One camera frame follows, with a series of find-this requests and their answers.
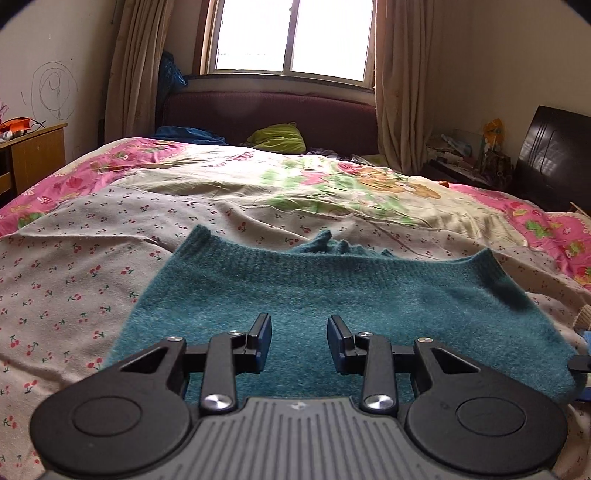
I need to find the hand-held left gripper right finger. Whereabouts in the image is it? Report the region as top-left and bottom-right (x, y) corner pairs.
(326, 315), (502, 414)

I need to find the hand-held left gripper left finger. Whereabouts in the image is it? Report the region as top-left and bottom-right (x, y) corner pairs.
(99, 313), (273, 414)

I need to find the teal knit sweater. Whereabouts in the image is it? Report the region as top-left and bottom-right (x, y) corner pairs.
(104, 224), (583, 407)

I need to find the pink floral quilt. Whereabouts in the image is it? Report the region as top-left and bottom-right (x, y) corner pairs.
(0, 136), (591, 291)

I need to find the yellow-green pillow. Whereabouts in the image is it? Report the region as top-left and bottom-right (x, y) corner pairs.
(246, 122), (308, 154)

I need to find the cherry print bed sheet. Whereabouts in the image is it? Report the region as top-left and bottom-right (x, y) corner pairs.
(0, 180), (591, 480)

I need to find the dark wooden board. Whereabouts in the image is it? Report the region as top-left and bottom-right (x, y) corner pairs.
(513, 105), (591, 213)

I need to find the dark nightstand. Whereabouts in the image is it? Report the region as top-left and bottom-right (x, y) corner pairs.
(418, 157), (490, 190)

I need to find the brown patterned bag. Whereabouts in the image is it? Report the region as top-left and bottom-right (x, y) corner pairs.
(478, 150), (513, 178)

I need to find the blue cloth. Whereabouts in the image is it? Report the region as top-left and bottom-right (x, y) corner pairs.
(152, 126), (229, 146)

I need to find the pile of papers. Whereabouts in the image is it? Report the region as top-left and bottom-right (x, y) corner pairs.
(427, 134), (474, 162)

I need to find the maroon bed headboard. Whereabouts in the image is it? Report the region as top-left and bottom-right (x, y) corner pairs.
(157, 90), (382, 158)

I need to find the yellow bag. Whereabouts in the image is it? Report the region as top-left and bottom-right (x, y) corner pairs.
(482, 119), (505, 153)

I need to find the beige curtain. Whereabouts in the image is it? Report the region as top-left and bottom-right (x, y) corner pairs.
(105, 0), (178, 144)
(374, 0), (441, 176)

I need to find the blue plastic bag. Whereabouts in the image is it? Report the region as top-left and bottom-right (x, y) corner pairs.
(158, 50), (188, 95)

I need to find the wooden desk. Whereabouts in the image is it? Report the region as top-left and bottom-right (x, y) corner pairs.
(0, 122), (68, 208)

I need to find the window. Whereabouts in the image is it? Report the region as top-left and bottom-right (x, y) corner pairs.
(201, 0), (376, 88)

